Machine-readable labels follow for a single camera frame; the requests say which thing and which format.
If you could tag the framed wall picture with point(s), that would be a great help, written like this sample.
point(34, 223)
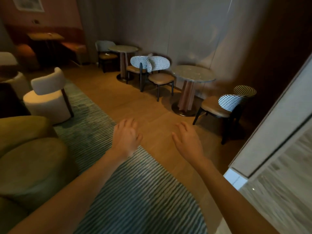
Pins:
point(28, 3)

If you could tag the person's left hand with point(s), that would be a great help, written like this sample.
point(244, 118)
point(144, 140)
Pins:
point(126, 138)

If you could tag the person's right forearm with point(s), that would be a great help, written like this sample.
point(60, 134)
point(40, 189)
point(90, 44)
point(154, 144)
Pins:
point(236, 202)

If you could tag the grey stone round table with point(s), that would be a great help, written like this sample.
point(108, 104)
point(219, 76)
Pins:
point(195, 73)
point(123, 48)

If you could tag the houndstooth back dining chair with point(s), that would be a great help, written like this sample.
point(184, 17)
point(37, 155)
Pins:
point(161, 79)
point(214, 107)
point(136, 61)

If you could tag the white boucle armchair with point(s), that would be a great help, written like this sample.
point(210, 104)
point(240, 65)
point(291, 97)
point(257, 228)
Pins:
point(48, 104)
point(17, 82)

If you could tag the striped blue-green rug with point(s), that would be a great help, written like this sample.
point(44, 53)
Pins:
point(146, 192)

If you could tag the wooden square table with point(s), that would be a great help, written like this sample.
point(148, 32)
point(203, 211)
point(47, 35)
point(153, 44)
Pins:
point(46, 36)

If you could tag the grey-blue back dining chair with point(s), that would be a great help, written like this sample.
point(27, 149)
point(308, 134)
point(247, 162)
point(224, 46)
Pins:
point(103, 45)

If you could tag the person's left forearm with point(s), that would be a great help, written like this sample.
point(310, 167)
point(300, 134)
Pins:
point(68, 197)

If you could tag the wall switch plate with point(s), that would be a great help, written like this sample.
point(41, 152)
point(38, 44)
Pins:
point(35, 21)

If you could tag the person's right hand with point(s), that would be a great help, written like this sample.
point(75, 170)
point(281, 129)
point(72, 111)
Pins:
point(189, 143)

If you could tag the green curved sofa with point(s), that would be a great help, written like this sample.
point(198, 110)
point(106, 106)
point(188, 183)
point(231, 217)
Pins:
point(22, 129)

